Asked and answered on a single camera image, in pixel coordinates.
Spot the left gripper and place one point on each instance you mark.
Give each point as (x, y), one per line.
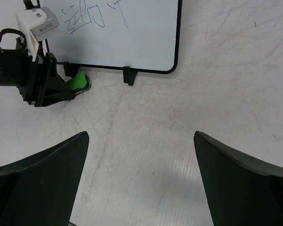
(44, 87)

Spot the right whiteboard stand foot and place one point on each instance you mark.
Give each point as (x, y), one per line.
(129, 75)

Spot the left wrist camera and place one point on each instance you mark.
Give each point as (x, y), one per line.
(37, 24)

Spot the white whiteboard black frame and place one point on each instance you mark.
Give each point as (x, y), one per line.
(141, 34)

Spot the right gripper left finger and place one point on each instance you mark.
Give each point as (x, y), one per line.
(40, 190)

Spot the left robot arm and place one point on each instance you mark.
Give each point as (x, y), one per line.
(15, 63)

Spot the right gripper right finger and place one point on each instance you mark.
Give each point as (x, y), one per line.
(241, 190)

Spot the green whiteboard eraser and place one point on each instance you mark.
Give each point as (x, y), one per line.
(79, 84)

